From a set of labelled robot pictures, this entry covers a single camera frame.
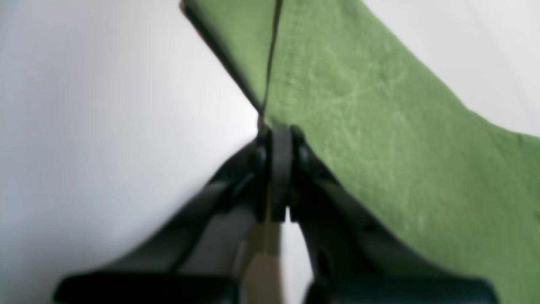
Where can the olive green t-shirt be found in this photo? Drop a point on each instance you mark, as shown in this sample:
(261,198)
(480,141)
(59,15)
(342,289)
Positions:
(457,188)

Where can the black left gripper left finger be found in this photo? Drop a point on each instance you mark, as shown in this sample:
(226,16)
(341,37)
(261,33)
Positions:
(202,253)

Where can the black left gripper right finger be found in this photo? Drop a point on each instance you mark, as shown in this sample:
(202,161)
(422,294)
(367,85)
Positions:
(355,259)

